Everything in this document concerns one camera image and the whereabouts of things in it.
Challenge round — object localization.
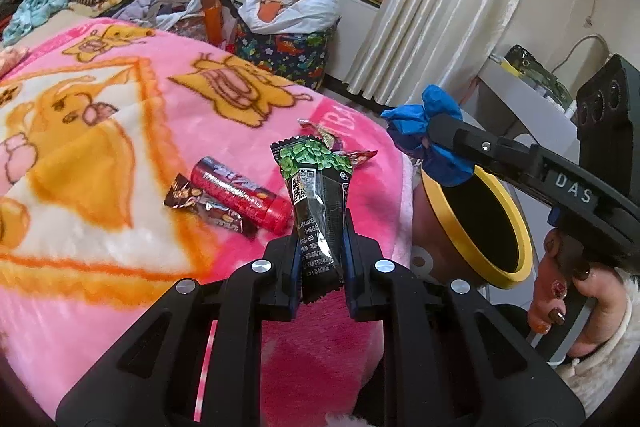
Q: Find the white orange clothes bundle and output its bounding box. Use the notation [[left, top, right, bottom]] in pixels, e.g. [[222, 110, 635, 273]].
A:
[[238, 0, 340, 35]]

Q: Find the red snack wrapper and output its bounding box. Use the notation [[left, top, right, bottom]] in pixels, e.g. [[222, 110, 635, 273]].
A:
[[190, 156, 293, 234]]

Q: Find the floral fabric basket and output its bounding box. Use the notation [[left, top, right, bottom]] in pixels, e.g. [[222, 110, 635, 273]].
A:
[[168, 15, 208, 42]]

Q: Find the blue wrapper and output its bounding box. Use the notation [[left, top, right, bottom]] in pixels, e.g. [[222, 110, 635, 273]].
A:
[[380, 83, 476, 188]]

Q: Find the brown chocolate bar wrapper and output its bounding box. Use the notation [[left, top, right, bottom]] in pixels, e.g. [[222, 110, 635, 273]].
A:
[[164, 173, 257, 237]]

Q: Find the green black snack packet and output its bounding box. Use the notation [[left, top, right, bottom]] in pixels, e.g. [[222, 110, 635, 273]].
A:
[[271, 135, 352, 303]]

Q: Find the person's right hand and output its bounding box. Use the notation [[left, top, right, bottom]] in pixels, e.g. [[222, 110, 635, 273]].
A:
[[527, 228, 639, 366]]

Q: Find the grey white dressing table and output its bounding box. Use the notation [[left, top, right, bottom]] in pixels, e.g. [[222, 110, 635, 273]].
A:
[[477, 54, 579, 162]]

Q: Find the yellow rimmed black trash bin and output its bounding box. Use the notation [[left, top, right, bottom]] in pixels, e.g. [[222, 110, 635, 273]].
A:
[[410, 167, 534, 291]]

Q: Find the green patterned box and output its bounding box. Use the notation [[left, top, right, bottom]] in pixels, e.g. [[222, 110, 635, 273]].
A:
[[504, 44, 573, 109]]

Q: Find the dinosaur print laundry basket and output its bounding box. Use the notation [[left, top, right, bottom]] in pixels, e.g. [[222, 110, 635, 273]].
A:
[[228, 20, 336, 90]]

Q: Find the right cream curtain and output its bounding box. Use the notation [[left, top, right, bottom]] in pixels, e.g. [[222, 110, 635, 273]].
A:
[[346, 0, 521, 107]]

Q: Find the light blue garment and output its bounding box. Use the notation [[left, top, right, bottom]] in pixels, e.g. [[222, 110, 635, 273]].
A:
[[2, 0, 68, 46]]

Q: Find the orange bag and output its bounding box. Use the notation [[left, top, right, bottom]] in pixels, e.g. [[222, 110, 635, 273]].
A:
[[201, 0, 224, 48]]

